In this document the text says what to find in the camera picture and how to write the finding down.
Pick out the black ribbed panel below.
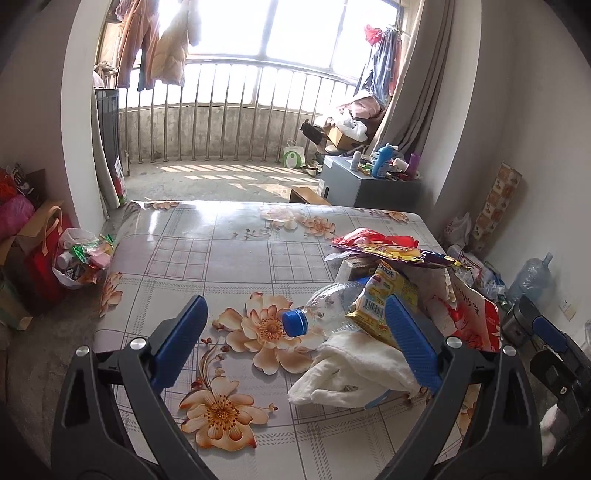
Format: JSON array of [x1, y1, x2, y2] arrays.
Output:
[[95, 88, 126, 177]]

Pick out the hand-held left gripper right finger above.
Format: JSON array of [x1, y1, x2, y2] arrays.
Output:
[[376, 294, 543, 480]]

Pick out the beige curtain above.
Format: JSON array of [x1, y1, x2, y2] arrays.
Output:
[[368, 0, 459, 158]]

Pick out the grey cabinet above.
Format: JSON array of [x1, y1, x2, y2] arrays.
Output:
[[318, 154, 424, 209]]

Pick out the wooden stool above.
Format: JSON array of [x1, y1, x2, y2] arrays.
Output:
[[289, 186, 332, 206]]

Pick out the pink plastic bag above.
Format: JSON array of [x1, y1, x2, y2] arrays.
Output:
[[0, 194, 36, 241]]

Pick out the pink bedding bundle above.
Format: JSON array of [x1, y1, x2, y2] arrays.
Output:
[[336, 93, 387, 121]]

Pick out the purple yellow snack wrapper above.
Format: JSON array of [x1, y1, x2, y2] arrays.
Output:
[[325, 244, 472, 271]]

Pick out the empty blue water jug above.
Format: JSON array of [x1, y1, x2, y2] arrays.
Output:
[[507, 252, 554, 304]]

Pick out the brown paper bag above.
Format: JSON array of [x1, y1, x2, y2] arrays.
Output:
[[0, 202, 65, 261]]

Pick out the rolled mat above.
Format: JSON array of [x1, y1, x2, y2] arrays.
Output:
[[89, 106, 131, 210]]

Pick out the blue hanging clothes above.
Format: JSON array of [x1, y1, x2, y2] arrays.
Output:
[[357, 27, 403, 106]]

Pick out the dark grey rice cooker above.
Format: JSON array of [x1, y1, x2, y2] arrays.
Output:
[[500, 295, 539, 347]]

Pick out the yellow snack packet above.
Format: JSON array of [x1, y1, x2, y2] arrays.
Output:
[[345, 261, 420, 348]]

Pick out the person's right forearm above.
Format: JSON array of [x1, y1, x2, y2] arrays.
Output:
[[539, 405, 570, 468]]

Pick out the white green shopping bag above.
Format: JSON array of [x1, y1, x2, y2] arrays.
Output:
[[283, 137, 307, 169]]

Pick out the open cardboard box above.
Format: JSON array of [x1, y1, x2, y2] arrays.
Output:
[[322, 124, 357, 149]]

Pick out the plastic bag of wrappers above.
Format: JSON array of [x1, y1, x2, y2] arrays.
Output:
[[52, 227, 117, 291]]

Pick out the metal balcony railing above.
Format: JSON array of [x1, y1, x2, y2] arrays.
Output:
[[117, 58, 370, 165]]

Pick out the clear plastic bottle blue cap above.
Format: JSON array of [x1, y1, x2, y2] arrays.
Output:
[[281, 279, 370, 340]]

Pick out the cream padded hanging jacket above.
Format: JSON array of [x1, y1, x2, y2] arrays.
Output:
[[151, 4, 205, 87]]

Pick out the pink hanging jacket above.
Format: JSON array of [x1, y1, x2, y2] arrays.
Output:
[[115, 0, 161, 92]]

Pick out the red and white plastic bag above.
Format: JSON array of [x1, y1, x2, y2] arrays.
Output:
[[424, 276, 502, 354]]

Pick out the white cloth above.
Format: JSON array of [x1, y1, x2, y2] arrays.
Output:
[[287, 330, 435, 409]]

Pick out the red wrapper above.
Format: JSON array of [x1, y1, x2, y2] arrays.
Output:
[[332, 227, 419, 250]]

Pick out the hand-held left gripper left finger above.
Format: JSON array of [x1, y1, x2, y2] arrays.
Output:
[[51, 294, 218, 480]]

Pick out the blue detergent bottle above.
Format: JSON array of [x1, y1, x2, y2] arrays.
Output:
[[370, 143, 399, 180]]

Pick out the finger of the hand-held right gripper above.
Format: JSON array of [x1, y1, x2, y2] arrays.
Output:
[[531, 315, 583, 365], [530, 349, 585, 400]]

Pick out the window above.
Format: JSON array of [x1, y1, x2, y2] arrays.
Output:
[[152, 0, 408, 80]]

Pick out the red gift bag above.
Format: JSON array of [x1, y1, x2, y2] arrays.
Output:
[[24, 205, 75, 303]]

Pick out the pile of clear plastic bags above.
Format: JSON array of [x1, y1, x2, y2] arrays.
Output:
[[447, 244, 507, 302]]

